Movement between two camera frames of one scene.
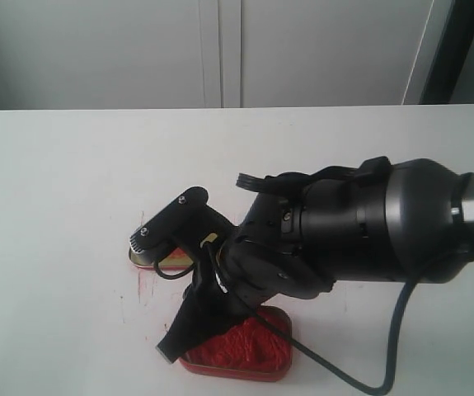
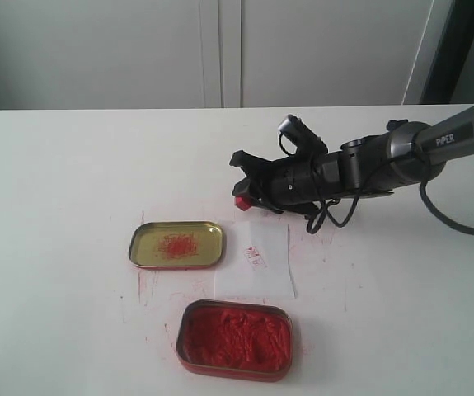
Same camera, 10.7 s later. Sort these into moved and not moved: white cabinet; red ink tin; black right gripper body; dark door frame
Moved: black right gripper body
Not moved: white cabinet; red ink tin; dark door frame
